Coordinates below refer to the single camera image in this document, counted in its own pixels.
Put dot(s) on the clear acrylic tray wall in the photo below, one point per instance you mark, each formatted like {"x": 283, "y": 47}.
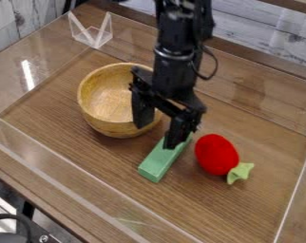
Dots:
{"x": 87, "y": 204}

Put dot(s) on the black table leg bracket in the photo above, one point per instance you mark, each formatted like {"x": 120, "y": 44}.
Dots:
{"x": 46, "y": 230}

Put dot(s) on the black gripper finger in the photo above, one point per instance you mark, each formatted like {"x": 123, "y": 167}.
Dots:
{"x": 182, "y": 126}
{"x": 143, "y": 108}

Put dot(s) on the clear acrylic corner bracket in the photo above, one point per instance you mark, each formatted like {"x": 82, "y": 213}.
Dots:
{"x": 92, "y": 36}

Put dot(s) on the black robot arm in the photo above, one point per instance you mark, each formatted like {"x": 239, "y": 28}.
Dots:
{"x": 186, "y": 26}

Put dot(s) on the light wooden bowl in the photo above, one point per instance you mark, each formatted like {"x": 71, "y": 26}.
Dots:
{"x": 104, "y": 99}

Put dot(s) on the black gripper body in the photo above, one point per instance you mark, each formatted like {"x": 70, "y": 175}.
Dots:
{"x": 171, "y": 81}

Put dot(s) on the red plush strawberry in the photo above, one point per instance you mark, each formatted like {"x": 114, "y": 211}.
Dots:
{"x": 219, "y": 159}

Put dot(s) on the green rectangular block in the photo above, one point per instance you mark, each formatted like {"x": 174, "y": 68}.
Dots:
{"x": 159, "y": 160}

